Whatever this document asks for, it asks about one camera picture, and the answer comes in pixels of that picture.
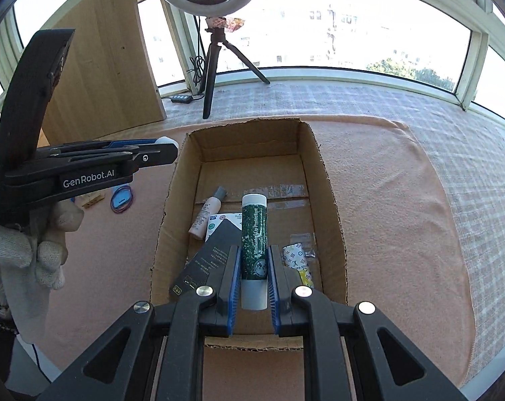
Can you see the person's left hand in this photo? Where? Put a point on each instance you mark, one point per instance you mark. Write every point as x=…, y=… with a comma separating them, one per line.
x=10, y=259

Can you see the small pink bottle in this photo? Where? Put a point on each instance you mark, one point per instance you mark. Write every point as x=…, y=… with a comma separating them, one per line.
x=206, y=213

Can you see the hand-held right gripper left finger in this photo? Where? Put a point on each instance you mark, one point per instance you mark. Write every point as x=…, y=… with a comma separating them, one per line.
x=235, y=284

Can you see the light oak wooden board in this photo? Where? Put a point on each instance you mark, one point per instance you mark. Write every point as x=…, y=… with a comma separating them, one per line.
x=110, y=71

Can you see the checkered cloth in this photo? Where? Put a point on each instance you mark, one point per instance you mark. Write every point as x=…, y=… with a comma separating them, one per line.
x=403, y=104

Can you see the dark grey card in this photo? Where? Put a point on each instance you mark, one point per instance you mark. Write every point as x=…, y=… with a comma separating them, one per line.
x=206, y=259

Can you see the wooden clothespin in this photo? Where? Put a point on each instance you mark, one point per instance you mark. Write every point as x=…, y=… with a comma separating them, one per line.
x=93, y=201

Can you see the black tripod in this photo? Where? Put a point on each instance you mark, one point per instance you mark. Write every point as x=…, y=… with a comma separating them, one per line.
x=212, y=71

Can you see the cardboard box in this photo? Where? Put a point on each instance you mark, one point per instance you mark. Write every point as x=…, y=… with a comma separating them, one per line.
x=252, y=167

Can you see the white patterned tissue pack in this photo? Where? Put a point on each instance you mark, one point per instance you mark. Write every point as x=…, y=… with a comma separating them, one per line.
x=225, y=219

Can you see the green lip balm tube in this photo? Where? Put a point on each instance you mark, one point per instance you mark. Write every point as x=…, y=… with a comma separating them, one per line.
x=254, y=234

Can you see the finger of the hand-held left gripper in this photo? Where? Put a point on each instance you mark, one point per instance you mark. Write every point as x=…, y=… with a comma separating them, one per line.
x=152, y=156
x=131, y=143

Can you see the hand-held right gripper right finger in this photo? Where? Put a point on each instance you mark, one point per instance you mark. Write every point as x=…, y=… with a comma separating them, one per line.
x=273, y=284

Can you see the dark red rubber band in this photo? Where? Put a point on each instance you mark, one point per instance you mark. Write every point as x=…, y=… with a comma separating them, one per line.
x=133, y=202

